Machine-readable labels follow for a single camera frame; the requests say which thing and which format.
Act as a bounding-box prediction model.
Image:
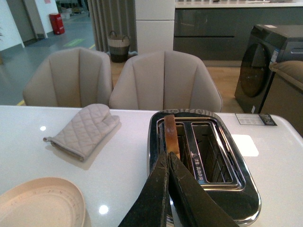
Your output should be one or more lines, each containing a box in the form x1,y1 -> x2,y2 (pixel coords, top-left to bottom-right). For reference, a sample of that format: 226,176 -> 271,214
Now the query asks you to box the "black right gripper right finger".
168,152 -> 237,227

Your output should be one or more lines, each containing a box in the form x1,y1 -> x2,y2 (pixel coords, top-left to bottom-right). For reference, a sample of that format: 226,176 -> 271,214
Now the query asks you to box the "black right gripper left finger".
119,151 -> 169,227

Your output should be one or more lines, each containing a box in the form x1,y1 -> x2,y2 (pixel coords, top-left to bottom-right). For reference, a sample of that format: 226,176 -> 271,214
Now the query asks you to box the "slice of bread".
164,114 -> 180,159

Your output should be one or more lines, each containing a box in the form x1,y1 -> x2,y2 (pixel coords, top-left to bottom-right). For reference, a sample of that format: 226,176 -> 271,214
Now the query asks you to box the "beige round plate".
0,177 -> 86,227

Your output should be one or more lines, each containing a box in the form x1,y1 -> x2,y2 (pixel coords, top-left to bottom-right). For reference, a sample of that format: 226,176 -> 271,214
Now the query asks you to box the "white chrome toaster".
147,109 -> 261,226

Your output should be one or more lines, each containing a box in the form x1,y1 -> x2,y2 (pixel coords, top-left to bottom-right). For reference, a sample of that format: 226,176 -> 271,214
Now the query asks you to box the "grey quilted oven mitt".
43,104 -> 120,161

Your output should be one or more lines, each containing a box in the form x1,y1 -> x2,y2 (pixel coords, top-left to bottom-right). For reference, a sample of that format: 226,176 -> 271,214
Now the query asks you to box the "label card on table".
235,113 -> 277,126

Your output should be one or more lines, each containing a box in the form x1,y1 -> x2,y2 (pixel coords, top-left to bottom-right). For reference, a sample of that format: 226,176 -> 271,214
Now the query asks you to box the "right beige chair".
109,51 -> 223,112

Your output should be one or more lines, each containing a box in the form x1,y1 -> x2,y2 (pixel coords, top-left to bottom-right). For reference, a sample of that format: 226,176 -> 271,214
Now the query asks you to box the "beige chair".
23,47 -> 113,107
109,51 -> 223,112

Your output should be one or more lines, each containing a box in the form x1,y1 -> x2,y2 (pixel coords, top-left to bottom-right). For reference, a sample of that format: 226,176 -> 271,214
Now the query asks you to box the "beige cushioned seat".
261,61 -> 303,135

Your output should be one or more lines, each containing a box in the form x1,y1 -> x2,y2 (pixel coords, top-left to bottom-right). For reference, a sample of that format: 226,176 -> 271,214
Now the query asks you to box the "left beige chair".
23,47 -> 113,107

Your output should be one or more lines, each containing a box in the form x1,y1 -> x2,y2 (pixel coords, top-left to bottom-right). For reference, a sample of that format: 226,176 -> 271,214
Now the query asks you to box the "woven laundry basket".
107,30 -> 130,63

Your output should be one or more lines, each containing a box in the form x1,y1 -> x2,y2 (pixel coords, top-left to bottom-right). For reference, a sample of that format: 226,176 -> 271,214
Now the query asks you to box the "grey kitchen cabinet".
173,0 -> 303,61

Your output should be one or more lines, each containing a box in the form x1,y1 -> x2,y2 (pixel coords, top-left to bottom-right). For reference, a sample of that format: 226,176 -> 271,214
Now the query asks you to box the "dark washing machine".
234,25 -> 303,114

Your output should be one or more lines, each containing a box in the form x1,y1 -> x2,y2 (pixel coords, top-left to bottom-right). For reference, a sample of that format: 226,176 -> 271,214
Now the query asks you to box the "grey curtain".
88,0 -> 137,52

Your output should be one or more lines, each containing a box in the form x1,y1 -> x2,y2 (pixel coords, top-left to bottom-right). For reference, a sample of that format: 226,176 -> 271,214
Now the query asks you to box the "red bin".
49,13 -> 65,35

